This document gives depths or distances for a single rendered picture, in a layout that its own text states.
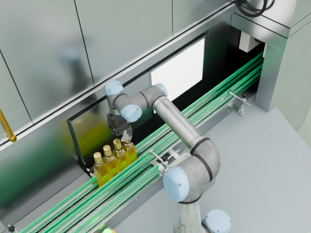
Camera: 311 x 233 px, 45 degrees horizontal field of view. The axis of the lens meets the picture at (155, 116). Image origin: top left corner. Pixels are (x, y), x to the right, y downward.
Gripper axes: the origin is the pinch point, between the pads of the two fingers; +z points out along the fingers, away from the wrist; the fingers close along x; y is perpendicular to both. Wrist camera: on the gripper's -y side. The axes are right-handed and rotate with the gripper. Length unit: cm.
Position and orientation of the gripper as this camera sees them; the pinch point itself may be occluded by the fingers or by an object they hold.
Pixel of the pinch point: (126, 135)
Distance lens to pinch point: 183.5
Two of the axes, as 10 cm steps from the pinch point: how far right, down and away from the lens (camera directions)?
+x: 6.7, 5.3, -5.2
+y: -7.4, 5.3, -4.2
